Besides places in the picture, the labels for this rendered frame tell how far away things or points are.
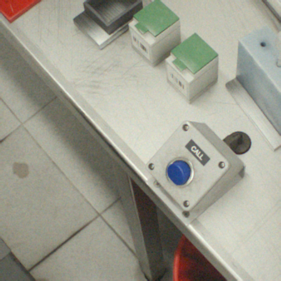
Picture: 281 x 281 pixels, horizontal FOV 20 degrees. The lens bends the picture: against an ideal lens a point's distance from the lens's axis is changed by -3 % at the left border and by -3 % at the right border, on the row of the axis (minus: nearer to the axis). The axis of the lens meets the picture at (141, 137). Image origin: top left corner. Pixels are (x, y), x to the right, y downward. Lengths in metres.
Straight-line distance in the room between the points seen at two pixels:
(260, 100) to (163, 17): 0.15
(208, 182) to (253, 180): 0.09
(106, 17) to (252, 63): 0.21
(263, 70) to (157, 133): 0.16
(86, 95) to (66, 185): 0.91
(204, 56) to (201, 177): 0.14
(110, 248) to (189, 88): 0.94
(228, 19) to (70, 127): 0.97
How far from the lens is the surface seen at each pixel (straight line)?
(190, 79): 0.89
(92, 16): 0.98
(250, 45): 0.86
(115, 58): 0.97
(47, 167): 1.88
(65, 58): 0.98
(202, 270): 1.39
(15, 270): 0.97
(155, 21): 0.92
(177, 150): 0.84
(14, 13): 1.03
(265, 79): 0.86
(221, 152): 0.83
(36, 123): 1.93
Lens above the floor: 1.72
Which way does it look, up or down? 66 degrees down
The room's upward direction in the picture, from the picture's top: 9 degrees counter-clockwise
